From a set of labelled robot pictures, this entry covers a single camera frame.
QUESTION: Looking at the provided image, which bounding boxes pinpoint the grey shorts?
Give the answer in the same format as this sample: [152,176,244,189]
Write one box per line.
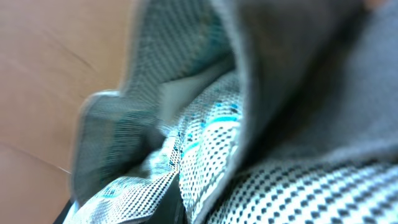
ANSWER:
[67,0,397,223]

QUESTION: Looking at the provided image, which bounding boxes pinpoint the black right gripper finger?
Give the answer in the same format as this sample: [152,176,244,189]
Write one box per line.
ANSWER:
[52,174,187,224]

